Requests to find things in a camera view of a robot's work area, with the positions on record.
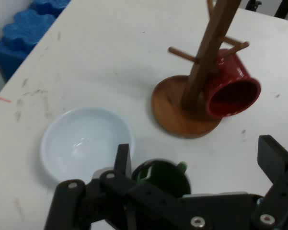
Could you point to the green enamel mug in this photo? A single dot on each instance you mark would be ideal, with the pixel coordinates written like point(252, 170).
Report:
point(163, 175)

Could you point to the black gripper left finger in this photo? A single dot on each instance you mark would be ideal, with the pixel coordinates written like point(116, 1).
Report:
point(121, 158)

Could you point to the black tripod stand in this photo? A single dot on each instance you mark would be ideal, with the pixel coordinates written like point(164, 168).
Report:
point(284, 8)

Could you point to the wooden mug tree stand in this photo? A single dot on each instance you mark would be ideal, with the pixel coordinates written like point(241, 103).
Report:
point(177, 115)

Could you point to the light blue bowl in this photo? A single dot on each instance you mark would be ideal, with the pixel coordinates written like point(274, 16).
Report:
point(81, 143)

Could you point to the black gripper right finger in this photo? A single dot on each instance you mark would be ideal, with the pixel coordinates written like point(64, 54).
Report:
point(275, 158)

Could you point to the red speckled enamel mug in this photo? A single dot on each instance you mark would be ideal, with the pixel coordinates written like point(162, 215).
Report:
point(234, 70)

